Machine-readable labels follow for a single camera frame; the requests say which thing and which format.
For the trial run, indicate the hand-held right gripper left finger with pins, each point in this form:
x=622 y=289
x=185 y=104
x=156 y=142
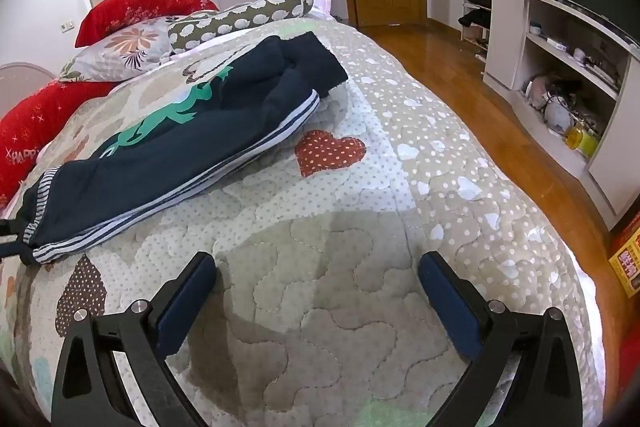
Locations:
x=185 y=302

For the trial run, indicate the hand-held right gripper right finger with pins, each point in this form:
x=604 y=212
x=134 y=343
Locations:
x=450 y=302

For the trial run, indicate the navy pants with striped trim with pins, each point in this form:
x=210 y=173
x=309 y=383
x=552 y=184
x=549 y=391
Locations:
x=175 y=147

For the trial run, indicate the heart-print quilt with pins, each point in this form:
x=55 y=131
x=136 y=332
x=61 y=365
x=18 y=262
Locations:
x=325 y=232

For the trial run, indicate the orange cardboard box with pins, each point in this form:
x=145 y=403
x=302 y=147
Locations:
x=627 y=257

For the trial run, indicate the yellow jar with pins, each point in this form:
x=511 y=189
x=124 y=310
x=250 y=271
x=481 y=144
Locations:
x=582 y=139

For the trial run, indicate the white round appliance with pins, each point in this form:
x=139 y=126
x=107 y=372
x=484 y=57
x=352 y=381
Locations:
x=557 y=114

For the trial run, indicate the pink plush toy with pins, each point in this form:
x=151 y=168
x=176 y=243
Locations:
x=537 y=89

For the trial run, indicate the long red star-print pillow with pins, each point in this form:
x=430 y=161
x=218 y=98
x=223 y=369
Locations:
x=35 y=127

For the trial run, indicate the grey floral pillow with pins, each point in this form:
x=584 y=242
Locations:
x=125 y=44

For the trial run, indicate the white shelf unit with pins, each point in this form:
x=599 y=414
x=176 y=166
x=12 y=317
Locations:
x=505 y=37

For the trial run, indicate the pink headboard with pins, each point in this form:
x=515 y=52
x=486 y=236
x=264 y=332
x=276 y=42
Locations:
x=20 y=74

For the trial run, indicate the olive bolster with white pattern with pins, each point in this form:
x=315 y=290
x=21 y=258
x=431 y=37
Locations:
x=240 y=14

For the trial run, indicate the red floral pillow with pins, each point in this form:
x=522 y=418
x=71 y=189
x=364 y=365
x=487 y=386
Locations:
x=140 y=9

